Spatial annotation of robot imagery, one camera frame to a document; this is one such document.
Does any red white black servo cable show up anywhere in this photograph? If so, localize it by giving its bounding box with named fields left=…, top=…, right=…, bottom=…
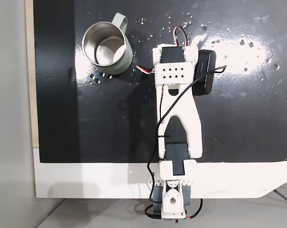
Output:
left=136, top=64, right=156, bottom=75
left=173, top=26, right=189, bottom=48

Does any black oval camera box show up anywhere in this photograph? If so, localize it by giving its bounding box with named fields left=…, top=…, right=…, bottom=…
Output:
left=192, top=49, right=217, bottom=96

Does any pale green metal mug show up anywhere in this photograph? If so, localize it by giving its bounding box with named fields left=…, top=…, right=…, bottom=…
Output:
left=82, top=12, right=134, bottom=76

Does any black table mat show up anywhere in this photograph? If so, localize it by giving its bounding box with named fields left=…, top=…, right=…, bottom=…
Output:
left=33, top=0, right=287, bottom=164

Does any red and black wire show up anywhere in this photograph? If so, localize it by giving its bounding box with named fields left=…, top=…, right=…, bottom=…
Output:
left=185, top=198, right=204, bottom=219

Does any black power cable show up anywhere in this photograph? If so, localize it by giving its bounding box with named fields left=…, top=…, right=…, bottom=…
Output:
left=144, top=203, right=163, bottom=219

